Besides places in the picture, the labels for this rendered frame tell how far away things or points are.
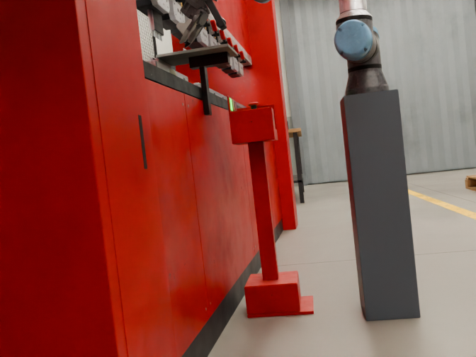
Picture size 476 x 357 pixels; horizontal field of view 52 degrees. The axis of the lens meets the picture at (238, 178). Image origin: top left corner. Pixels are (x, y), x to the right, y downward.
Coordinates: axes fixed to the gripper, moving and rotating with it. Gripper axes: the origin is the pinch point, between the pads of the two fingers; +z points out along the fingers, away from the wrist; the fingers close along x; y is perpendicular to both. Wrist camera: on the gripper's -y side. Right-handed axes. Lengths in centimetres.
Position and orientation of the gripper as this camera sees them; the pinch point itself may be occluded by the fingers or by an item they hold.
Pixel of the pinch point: (185, 43)
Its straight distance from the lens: 189.1
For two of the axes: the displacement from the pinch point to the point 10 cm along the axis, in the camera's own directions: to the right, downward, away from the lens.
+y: -8.2, -5.6, 1.2
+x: -1.9, 0.6, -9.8
